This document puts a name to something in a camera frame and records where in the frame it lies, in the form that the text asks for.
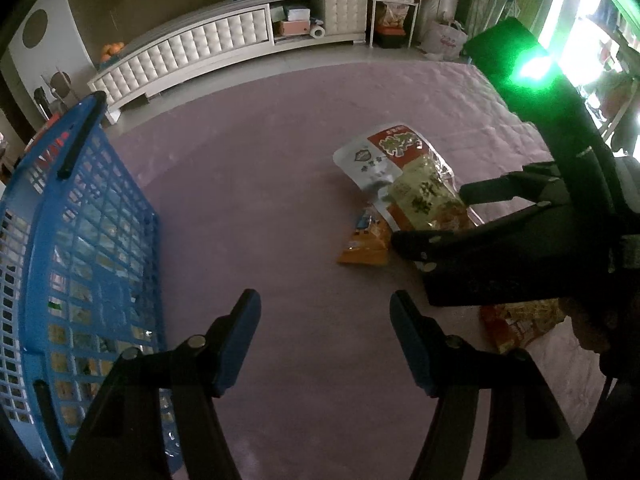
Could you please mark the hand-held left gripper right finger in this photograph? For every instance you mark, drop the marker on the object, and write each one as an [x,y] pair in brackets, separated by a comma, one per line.
[412,345]

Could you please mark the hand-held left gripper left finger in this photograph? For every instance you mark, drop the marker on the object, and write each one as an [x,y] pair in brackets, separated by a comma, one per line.
[235,345]

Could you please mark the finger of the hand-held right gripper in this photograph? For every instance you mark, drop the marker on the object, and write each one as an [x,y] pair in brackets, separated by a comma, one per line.
[510,187]
[500,260]

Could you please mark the green and yellow snack packet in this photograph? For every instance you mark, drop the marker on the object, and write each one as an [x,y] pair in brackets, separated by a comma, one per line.
[425,200]

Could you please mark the blue plastic basket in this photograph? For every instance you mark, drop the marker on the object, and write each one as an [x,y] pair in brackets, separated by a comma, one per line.
[45,240]

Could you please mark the clothes drying rack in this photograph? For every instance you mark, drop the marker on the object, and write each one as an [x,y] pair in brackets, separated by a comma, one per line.
[615,85]

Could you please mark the red and orange snack packet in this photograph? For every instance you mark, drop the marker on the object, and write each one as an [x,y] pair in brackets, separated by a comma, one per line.
[520,325]

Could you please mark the white plastic shopping bag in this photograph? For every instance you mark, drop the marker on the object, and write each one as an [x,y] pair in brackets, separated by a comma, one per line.
[445,40]

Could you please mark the pink quilted tablecloth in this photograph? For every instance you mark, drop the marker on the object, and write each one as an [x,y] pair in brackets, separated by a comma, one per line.
[280,210]

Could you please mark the silver snack packet red label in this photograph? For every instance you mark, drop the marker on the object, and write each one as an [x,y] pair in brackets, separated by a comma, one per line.
[370,160]

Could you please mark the white shelf rack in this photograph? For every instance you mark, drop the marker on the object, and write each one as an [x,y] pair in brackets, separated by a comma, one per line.
[395,5]

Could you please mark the paper towel roll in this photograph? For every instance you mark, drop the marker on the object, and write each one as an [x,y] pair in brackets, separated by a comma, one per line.
[317,31]

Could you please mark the pink box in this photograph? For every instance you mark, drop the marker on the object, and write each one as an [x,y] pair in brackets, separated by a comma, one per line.
[295,26]

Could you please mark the red box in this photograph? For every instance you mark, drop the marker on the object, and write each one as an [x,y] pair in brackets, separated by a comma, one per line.
[50,132]

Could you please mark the white tufted tv cabinet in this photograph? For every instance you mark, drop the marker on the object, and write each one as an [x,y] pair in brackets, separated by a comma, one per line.
[200,45]

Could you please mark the dark rackets stand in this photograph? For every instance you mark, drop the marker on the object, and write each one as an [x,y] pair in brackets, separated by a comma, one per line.
[55,92]

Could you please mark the plate of oranges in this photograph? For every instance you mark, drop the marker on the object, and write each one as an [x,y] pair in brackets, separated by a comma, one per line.
[112,50]

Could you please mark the round wall decoration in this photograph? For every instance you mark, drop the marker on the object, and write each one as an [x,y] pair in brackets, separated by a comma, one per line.
[35,27]

